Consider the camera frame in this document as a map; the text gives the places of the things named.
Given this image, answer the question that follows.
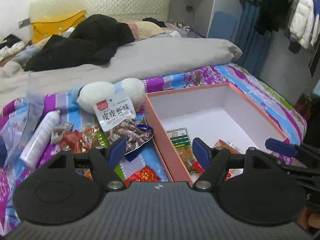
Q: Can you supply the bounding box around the red clear tofu snack packet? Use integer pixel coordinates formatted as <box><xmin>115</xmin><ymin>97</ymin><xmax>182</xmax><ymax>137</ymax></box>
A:
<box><xmin>192</xmin><ymin>139</ymin><xmax>242</xmax><ymax>181</ymax></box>

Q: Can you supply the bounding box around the orange snack packet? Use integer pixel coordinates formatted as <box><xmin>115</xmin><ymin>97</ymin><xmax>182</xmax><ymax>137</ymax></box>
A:
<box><xmin>80</xmin><ymin>126</ymin><xmax>108</xmax><ymax>152</ymax></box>

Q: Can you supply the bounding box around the blue white snack bag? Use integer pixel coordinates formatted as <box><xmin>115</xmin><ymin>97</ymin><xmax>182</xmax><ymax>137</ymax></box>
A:
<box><xmin>124</xmin><ymin>124</ymin><xmax>154</xmax><ymax>162</ymax></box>

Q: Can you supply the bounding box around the dark red packet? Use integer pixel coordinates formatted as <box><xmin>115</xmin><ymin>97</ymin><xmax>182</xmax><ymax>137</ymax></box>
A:
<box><xmin>59</xmin><ymin>131</ymin><xmax>89</xmax><ymax>153</ymax></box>

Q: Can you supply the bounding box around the green pickled vegetable packet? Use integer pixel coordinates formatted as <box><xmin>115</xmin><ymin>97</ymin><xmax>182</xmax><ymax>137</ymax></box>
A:
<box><xmin>167</xmin><ymin>128</ymin><xmax>198</xmax><ymax>175</ymax></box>

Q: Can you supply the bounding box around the red foil tea packet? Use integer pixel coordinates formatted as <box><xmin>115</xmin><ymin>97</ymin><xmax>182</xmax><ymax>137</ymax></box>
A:
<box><xmin>124</xmin><ymin>165</ymin><xmax>160</xmax><ymax>187</ymax></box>

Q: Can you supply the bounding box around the shrimp flavour snack bag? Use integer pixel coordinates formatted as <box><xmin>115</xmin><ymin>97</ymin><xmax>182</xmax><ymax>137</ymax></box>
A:
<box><xmin>93</xmin><ymin>92</ymin><xmax>138</xmax><ymax>144</ymax></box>

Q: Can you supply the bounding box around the small grey clear packet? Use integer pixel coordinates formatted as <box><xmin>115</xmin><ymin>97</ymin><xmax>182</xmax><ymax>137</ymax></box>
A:
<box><xmin>50</xmin><ymin>122</ymin><xmax>74</xmax><ymax>145</ymax></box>

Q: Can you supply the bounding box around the person's right hand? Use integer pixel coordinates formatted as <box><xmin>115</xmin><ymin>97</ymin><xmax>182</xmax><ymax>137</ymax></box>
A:
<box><xmin>298</xmin><ymin>207</ymin><xmax>320</xmax><ymax>229</ymax></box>

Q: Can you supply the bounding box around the pink cardboard box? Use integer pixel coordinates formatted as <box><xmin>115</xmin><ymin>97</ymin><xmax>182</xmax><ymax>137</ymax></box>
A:
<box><xmin>144</xmin><ymin>83</ymin><xmax>287</xmax><ymax>184</ymax></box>

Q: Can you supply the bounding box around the white blue plush toy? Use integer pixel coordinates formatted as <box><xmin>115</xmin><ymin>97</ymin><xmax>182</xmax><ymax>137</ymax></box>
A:
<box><xmin>71</xmin><ymin>78</ymin><xmax>146</xmax><ymax>114</ymax></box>

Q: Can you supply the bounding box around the white spray can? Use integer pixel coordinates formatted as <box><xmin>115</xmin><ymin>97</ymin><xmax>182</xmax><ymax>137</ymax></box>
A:
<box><xmin>20</xmin><ymin>110</ymin><xmax>60</xmax><ymax>170</ymax></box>

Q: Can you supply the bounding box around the colourful floral bed sheet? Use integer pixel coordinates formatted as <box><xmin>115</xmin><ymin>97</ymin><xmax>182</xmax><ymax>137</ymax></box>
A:
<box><xmin>1</xmin><ymin>63</ymin><xmax>307</xmax><ymax>236</ymax></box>

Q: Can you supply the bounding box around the clear blue plastic bag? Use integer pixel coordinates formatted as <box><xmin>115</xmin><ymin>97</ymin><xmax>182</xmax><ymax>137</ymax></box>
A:
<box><xmin>1</xmin><ymin>92</ymin><xmax>44</xmax><ymax>167</ymax></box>

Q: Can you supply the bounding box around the blue curtain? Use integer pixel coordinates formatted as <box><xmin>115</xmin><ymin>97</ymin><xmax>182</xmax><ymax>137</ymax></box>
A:
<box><xmin>234</xmin><ymin>1</ymin><xmax>271</xmax><ymax>77</ymax></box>

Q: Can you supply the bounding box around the black clothing pile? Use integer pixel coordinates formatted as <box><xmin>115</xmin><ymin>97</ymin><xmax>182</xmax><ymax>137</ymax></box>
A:
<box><xmin>24</xmin><ymin>14</ymin><xmax>135</xmax><ymax>72</ymax></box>

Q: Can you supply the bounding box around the white puffer jacket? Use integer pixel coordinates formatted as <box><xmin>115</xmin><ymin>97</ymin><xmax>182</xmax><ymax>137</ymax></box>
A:
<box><xmin>290</xmin><ymin>0</ymin><xmax>319</xmax><ymax>49</ymax></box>

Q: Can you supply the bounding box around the blue padded board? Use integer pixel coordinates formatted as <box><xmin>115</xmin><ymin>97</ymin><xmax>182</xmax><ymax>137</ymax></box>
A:
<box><xmin>208</xmin><ymin>11</ymin><xmax>238</xmax><ymax>41</ymax></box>

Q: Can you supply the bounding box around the pink beige pillow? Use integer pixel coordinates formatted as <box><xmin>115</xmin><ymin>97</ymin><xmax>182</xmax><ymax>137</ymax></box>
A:
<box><xmin>121</xmin><ymin>21</ymin><xmax>165</xmax><ymax>41</ymax></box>

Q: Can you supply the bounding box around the black hanging coat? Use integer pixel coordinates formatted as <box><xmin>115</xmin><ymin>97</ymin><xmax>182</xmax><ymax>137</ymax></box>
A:
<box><xmin>254</xmin><ymin>0</ymin><xmax>291</xmax><ymax>35</ymax></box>

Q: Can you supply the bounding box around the yellow pillow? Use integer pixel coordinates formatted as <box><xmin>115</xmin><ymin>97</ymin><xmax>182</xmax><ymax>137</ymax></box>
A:
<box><xmin>31</xmin><ymin>10</ymin><xmax>86</xmax><ymax>44</ymax></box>

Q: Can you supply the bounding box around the white clothes pile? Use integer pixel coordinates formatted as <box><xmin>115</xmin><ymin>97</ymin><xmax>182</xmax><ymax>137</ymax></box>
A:
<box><xmin>0</xmin><ymin>34</ymin><xmax>31</xmax><ymax>61</ymax></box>

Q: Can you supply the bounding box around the cream quilted headboard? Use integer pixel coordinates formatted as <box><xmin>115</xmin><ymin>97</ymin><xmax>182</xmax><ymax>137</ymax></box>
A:
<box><xmin>29</xmin><ymin>0</ymin><xmax>170</xmax><ymax>22</ymax></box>

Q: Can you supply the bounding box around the grey wall cabinet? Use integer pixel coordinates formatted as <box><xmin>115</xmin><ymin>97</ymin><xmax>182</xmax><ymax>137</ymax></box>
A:
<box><xmin>168</xmin><ymin>0</ymin><xmax>242</xmax><ymax>42</ymax></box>

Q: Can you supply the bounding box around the wall socket panel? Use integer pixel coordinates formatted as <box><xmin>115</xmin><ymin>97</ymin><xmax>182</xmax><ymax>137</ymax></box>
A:
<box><xmin>18</xmin><ymin>18</ymin><xmax>30</xmax><ymax>29</ymax></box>

